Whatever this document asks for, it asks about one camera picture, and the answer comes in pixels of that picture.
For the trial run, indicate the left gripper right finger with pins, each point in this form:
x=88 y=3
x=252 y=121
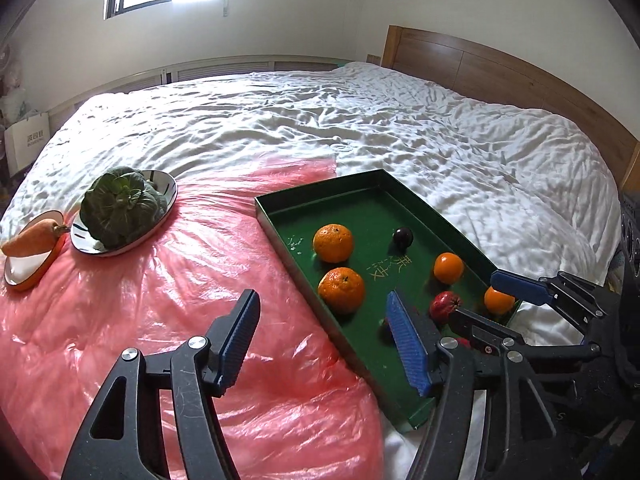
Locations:
x=415 y=337

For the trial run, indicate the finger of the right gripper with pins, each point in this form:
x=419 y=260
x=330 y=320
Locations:
x=487 y=339
x=575 y=299

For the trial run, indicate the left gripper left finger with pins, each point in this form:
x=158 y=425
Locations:
x=229 y=337

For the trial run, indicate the small orange fruit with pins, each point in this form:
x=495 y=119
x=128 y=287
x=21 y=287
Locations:
x=498 y=303

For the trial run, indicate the red fruit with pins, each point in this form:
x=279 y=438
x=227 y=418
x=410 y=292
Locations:
x=464 y=342

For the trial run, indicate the dark red ribbed tomato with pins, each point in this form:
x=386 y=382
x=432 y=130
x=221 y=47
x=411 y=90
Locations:
x=443 y=305

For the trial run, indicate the smooth orange fruit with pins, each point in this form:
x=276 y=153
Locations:
x=448 y=268

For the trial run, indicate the bumpy orange mandarin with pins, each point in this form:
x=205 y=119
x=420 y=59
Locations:
x=342 y=289

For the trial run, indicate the dark purple plum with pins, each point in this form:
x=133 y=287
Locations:
x=402 y=238

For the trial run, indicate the round orange mandarin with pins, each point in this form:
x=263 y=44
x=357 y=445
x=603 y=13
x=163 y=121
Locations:
x=333 y=243

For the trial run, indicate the white bed quilt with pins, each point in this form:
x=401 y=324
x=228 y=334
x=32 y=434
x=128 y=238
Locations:
x=526 y=187

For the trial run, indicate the pink plastic sheet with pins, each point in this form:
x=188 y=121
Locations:
x=296 y=412

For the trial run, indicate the green tray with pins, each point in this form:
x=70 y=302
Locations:
x=372 y=204

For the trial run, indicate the green leafy vegetable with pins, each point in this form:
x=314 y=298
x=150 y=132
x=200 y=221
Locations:
x=121 y=206

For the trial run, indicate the black rimmed white plate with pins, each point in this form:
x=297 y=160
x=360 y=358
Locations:
x=87 y=245

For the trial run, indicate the orange carrot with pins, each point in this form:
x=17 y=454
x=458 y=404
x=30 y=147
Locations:
x=36 y=239

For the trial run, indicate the orange rimmed white plate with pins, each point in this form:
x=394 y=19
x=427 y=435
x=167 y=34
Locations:
x=24 y=273

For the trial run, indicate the wooden headboard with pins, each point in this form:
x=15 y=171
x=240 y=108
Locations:
x=492 y=76

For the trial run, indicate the white paper bag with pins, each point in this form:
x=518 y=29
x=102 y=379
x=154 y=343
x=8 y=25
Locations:
x=25 y=140

